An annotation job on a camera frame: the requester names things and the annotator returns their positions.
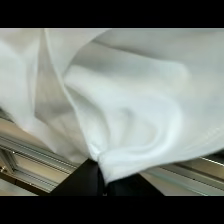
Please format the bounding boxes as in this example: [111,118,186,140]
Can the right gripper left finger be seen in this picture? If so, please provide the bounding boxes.
[49,157,105,197]

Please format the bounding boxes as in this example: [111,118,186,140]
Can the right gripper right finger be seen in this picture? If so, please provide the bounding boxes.
[106,173,165,197]

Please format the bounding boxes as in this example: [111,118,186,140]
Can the silver frame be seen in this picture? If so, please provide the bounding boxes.
[0,116,224,197]

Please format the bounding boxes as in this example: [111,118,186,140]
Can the white shirt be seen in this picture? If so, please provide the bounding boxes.
[0,28,224,185]

